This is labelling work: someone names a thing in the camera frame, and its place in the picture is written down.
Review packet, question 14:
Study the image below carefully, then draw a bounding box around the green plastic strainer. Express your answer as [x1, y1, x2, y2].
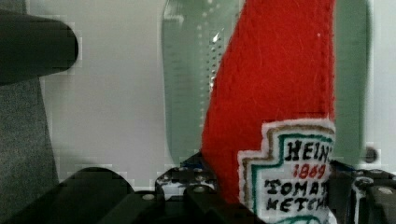
[162, 0, 373, 166]

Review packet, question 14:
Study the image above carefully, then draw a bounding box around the black cylinder post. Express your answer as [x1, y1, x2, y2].
[60, 167, 133, 198]
[0, 9, 78, 86]

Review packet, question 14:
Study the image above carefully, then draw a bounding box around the black cylinder post lower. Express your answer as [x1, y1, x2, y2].
[60, 167, 133, 198]

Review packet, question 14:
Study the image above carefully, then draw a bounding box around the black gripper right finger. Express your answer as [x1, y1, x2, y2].
[328, 161, 396, 224]

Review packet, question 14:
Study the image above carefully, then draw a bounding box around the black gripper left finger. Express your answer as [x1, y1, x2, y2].
[155, 152, 219, 201]

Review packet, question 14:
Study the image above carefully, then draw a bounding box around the grey partition panel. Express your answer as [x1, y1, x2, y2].
[0, 79, 58, 221]

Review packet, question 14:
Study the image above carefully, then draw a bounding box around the red felt ketchup bottle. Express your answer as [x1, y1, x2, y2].
[201, 0, 335, 224]

